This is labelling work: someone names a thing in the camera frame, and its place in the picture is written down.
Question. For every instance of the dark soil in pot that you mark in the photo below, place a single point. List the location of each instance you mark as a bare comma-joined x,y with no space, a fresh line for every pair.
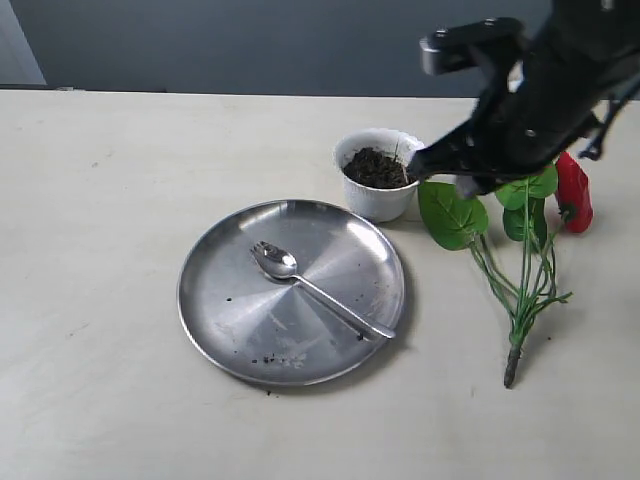
375,169

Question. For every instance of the artificial red anthurium plant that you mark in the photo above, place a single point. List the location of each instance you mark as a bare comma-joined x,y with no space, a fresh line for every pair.
534,211

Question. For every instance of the round stainless steel plate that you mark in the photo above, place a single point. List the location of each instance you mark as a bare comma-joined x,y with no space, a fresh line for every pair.
276,333

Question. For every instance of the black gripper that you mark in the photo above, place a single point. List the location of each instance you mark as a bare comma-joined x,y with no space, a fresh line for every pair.
578,73

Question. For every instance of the grey camera box on gripper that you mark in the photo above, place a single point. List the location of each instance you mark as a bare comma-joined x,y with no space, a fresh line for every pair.
492,44

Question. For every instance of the silver metal spork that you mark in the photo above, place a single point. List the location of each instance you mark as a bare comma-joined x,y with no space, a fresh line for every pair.
281,265

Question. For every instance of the white plastic flower pot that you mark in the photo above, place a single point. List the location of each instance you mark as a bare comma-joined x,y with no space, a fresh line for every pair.
377,205

